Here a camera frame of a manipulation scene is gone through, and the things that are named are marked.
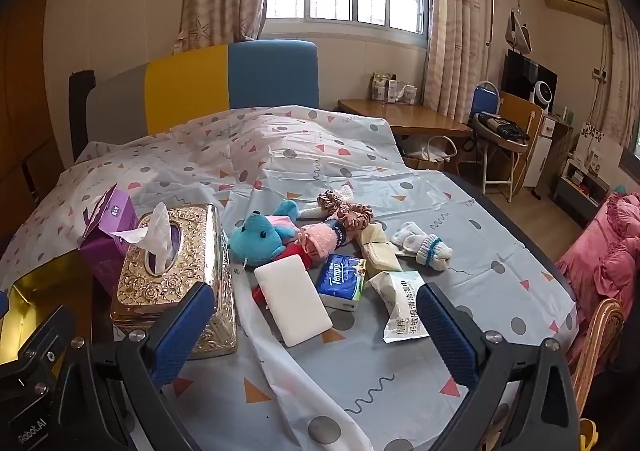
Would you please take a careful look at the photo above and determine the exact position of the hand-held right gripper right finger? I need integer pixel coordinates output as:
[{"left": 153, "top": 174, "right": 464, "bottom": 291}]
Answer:
[{"left": 415, "top": 282, "right": 583, "bottom": 451}]

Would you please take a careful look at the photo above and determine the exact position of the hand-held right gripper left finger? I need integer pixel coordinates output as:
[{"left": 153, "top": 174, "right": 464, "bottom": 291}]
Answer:
[{"left": 50, "top": 281, "right": 217, "bottom": 451}]

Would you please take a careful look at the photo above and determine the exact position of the gold metal box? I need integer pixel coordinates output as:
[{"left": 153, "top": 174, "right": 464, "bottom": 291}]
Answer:
[{"left": 0, "top": 251, "right": 83, "bottom": 362}]

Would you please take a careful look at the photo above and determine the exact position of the red plush toy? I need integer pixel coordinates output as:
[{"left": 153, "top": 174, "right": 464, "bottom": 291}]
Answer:
[{"left": 252, "top": 243, "right": 321, "bottom": 307}]

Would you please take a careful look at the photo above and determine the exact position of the brown satin scrunchie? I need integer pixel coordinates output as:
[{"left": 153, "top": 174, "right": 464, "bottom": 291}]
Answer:
[
  {"left": 332, "top": 203, "right": 375, "bottom": 234},
  {"left": 317, "top": 191, "right": 351, "bottom": 214}
]

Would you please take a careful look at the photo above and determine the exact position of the pink towel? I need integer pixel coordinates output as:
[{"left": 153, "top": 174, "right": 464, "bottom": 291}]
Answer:
[{"left": 299, "top": 218, "right": 351, "bottom": 262}]

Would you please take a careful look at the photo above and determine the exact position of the white wet wipes packet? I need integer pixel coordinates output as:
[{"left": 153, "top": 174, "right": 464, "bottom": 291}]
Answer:
[{"left": 367, "top": 271, "right": 436, "bottom": 344}]

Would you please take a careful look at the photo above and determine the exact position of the gold ornate tissue box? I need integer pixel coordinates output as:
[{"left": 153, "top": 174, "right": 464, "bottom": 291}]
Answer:
[{"left": 110, "top": 203, "right": 238, "bottom": 359}]

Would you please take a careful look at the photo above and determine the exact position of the white sock blue striped cuff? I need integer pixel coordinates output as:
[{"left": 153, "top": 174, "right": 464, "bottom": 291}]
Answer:
[{"left": 415, "top": 236, "right": 453, "bottom": 274}]

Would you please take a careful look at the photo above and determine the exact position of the cream folded cloth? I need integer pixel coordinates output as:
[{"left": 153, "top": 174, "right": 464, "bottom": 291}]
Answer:
[{"left": 356, "top": 223, "right": 403, "bottom": 277}]

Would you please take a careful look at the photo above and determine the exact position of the white foam block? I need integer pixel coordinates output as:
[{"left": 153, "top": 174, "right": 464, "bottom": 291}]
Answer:
[{"left": 254, "top": 253, "right": 333, "bottom": 348}]

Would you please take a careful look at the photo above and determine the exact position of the blue teddy plush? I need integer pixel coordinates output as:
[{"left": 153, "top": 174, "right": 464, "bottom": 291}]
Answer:
[{"left": 227, "top": 201, "right": 301, "bottom": 269}]

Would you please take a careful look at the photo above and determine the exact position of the blue tissue packet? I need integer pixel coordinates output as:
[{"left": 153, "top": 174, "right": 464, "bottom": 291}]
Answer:
[{"left": 315, "top": 253, "right": 368, "bottom": 314}]

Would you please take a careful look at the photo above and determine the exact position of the purple tissue box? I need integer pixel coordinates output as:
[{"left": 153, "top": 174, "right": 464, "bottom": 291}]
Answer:
[{"left": 79, "top": 183, "right": 141, "bottom": 302}]

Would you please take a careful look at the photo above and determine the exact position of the wicker chair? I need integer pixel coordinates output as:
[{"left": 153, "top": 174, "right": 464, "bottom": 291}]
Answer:
[{"left": 570, "top": 298, "right": 626, "bottom": 412}]

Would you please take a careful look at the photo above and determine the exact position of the white knitted cloth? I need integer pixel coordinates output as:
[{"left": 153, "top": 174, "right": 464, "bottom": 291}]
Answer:
[{"left": 295, "top": 183, "right": 356, "bottom": 219}]

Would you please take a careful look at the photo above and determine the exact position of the pink ruffled blanket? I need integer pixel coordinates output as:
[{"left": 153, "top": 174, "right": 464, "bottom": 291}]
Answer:
[{"left": 555, "top": 191, "right": 640, "bottom": 347}]

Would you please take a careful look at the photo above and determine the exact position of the white bag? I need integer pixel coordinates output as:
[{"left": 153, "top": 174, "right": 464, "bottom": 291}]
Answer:
[{"left": 402, "top": 133, "right": 458, "bottom": 172}]

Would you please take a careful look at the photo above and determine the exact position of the low shelf unit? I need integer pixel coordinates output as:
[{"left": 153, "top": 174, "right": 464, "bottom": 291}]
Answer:
[{"left": 552, "top": 158, "right": 611, "bottom": 227}]

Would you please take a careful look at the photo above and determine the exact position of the white cabinet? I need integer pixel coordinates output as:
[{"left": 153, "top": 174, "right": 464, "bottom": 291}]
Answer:
[{"left": 522, "top": 111, "right": 556, "bottom": 189}]

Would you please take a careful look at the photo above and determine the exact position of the white folding chair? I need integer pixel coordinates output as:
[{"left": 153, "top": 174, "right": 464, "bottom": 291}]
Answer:
[{"left": 470, "top": 111, "right": 531, "bottom": 202}]

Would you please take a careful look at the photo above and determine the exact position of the wooden desk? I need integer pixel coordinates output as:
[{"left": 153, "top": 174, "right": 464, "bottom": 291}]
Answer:
[{"left": 337, "top": 98, "right": 473, "bottom": 136}]

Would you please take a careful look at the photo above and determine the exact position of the blue chair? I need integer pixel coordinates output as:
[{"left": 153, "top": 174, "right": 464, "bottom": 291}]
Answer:
[{"left": 472, "top": 82, "right": 501, "bottom": 122}]

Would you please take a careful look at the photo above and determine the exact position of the wooden board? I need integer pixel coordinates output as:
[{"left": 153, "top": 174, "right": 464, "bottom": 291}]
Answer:
[{"left": 500, "top": 91, "right": 546, "bottom": 186}]

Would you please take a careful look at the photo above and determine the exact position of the clear box of bottles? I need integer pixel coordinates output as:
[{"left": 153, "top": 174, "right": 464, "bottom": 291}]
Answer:
[{"left": 370, "top": 72, "right": 418, "bottom": 104}]

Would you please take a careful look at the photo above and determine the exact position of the grey yellow blue headboard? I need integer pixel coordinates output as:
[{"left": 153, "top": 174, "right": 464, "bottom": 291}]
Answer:
[{"left": 85, "top": 40, "right": 321, "bottom": 136}]

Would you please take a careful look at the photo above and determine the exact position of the black monitor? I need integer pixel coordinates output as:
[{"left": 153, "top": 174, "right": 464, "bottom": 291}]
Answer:
[{"left": 501, "top": 49, "right": 558, "bottom": 104}]

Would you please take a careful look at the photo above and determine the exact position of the metal stand pole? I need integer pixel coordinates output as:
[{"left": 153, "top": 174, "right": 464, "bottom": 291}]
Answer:
[{"left": 485, "top": 0, "right": 518, "bottom": 82}]

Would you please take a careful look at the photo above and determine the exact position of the air conditioner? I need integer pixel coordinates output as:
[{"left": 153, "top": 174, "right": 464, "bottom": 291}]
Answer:
[{"left": 544, "top": 0, "right": 608, "bottom": 24}]

